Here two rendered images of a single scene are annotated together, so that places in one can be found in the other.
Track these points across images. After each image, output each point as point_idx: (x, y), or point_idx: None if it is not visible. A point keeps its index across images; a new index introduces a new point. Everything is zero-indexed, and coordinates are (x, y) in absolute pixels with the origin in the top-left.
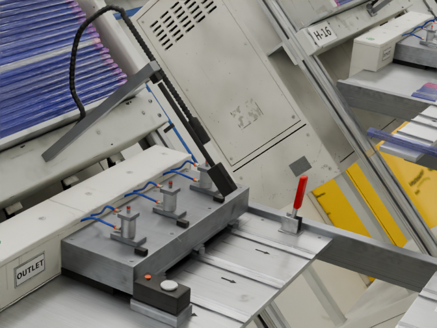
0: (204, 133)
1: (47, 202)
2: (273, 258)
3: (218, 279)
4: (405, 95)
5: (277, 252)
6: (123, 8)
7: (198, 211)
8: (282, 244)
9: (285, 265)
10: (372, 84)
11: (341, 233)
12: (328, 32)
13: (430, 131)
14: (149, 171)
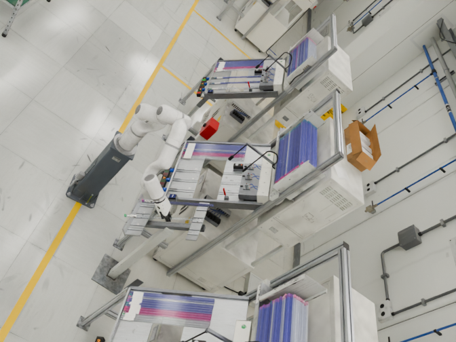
0: (243, 169)
1: (271, 167)
2: (226, 189)
3: (233, 180)
4: (216, 294)
5: (226, 191)
6: (266, 151)
7: (243, 181)
8: (226, 194)
9: (222, 188)
10: (234, 308)
11: (214, 199)
12: (258, 298)
13: (197, 215)
14: (260, 184)
